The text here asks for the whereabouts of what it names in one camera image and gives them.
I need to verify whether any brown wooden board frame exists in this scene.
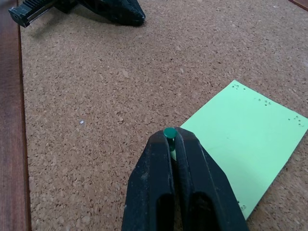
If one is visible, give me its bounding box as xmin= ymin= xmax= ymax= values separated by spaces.
xmin=0 ymin=0 xmax=32 ymax=231

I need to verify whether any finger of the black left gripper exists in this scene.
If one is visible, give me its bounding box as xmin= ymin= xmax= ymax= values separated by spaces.
xmin=113 ymin=0 xmax=146 ymax=21
xmin=76 ymin=0 xmax=145 ymax=27

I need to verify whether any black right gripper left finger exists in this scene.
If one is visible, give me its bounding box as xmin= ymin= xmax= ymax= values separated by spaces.
xmin=121 ymin=131 xmax=176 ymax=231

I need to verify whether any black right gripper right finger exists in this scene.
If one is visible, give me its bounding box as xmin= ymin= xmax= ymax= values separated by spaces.
xmin=174 ymin=127 xmax=250 ymax=231

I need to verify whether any cork board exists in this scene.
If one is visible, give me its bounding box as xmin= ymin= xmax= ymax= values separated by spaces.
xmin=17 ymin=0 xmax=308 ymax=231

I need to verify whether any green paper note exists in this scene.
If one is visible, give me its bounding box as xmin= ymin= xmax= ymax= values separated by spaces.
xmin=170 ymin=79 xmax=308 ymax=220

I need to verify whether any green pushpin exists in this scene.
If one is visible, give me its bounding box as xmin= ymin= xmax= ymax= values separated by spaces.
xmin=163 ymin=127 xmax=179 ymax=154

